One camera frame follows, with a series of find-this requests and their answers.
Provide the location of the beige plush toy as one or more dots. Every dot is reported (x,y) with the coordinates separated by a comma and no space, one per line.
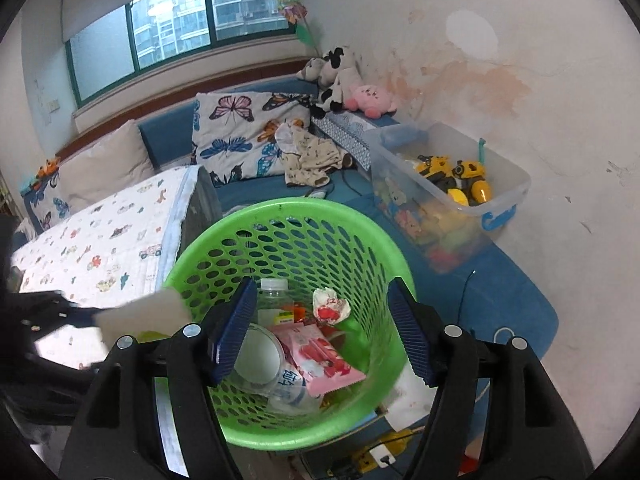
(310,70)

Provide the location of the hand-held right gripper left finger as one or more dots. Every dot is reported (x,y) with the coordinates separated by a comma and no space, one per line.
(235,330)

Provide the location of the green blue toy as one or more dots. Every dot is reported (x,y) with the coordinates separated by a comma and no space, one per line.
(28,184)

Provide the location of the orange plush toy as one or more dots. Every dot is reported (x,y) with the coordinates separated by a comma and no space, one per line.
(48,167)

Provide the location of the blue white patterned cushion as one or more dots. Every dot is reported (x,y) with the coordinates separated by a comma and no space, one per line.
(345,132)

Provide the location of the pink round plush toy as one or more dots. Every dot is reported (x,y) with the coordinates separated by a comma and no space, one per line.
(370,99)

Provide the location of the beige patterned baby clothes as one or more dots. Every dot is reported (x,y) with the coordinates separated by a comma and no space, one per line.
(310,160)

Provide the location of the small orange plastic piece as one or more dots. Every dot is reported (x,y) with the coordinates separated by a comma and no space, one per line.
(301,312)

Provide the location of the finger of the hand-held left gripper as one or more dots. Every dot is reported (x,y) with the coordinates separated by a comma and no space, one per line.
(65,366)
(55,312)

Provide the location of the green perforated plastic basket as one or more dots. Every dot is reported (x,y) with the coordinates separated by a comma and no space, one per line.
(300,230)

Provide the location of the pile of colourful toys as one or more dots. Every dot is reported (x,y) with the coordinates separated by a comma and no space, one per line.
(430,225)

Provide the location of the crushed clear water bottle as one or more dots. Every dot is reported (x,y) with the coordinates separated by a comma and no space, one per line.
(292,390)

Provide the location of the green framed window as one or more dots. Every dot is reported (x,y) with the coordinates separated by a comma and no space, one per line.
(165,20)

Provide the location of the teal plastic stick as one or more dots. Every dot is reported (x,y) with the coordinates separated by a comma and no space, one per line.
(482,150)

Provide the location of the small butterfly print pillow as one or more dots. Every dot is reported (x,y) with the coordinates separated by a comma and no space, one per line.
(50,205)

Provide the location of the yellow white power strip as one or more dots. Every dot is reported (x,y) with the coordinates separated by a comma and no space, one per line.
(375,455)

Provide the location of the clear plastic bottle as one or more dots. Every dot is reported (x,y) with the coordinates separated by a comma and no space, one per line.
(272,300)

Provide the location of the colourful paper flower decoration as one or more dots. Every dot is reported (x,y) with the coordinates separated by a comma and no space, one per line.
(300,15)

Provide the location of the pink wrapper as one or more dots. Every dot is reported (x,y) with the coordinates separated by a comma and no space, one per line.
(320,360)

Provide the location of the large butterfly print pillow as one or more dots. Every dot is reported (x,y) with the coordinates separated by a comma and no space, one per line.
(230,130)

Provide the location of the red white candy wrapper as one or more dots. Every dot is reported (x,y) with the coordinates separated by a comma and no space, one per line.
(330,307)

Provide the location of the white wall socket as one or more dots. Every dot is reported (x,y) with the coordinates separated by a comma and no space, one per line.
(54,106)

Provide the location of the beige pillow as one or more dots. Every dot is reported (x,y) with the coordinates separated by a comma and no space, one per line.
(105,170)

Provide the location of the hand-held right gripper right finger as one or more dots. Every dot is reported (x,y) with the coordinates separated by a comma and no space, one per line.
(407,335)

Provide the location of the black white cow plush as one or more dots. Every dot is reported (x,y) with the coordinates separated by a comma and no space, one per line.
(340,85)

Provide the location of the white cup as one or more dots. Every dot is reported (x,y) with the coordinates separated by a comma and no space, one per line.
(257,355)

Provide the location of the clear plastic storage box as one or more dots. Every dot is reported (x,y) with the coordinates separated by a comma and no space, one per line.
(505,185)

